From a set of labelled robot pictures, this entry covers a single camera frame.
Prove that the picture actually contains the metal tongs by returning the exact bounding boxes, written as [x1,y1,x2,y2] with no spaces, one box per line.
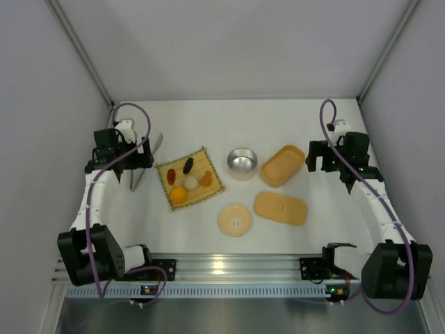
[129,132,164,193]

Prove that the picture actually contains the red-brown sausage food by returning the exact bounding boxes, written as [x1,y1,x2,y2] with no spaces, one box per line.
[167,168,176,185]

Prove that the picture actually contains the black spiky food piece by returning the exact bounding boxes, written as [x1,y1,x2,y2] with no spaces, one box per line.
[183,157,194,175]

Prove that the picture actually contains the orange fried food piece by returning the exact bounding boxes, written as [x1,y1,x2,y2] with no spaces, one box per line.
[200,170,212,186]

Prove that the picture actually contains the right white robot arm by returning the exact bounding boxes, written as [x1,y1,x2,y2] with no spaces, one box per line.
[305,132,432,300]

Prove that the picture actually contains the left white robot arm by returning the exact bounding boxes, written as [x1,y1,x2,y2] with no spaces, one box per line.
[57,127,154,286]

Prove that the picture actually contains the beige oval lunch box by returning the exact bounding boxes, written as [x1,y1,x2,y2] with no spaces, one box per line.
[261,145,305,188]

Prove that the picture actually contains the beige oval lunch box lid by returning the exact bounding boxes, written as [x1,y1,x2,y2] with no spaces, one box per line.
[254,192,308,226]

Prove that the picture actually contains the round metal-lined container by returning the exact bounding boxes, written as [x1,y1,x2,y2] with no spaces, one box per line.
[227,148,258,181]

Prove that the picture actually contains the orange fruit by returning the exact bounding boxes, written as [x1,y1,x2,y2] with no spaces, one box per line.
[170,187,188,204]

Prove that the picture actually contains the white rice ball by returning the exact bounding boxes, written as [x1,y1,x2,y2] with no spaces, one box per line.
[183,175,200,191]

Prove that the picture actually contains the bamboo mat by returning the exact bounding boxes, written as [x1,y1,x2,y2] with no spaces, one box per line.
[156,147,225,211]

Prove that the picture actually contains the round beige lid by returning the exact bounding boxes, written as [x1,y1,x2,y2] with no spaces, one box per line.
[218,205,252,237]

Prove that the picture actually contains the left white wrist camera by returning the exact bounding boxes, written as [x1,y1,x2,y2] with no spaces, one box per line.
[114,119,137,143]

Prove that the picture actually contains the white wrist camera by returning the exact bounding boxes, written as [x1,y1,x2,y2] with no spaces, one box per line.
[327,119,351,141]
[114,119,137,143]

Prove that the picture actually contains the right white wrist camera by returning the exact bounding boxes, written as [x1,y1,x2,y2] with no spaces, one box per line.
[327,119,351,141]

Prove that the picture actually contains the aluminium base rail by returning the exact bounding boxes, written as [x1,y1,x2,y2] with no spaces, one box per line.
[51,253,432,287]

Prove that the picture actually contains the slotted grey cable duct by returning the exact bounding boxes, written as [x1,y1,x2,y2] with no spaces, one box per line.
[65,285,331,299]

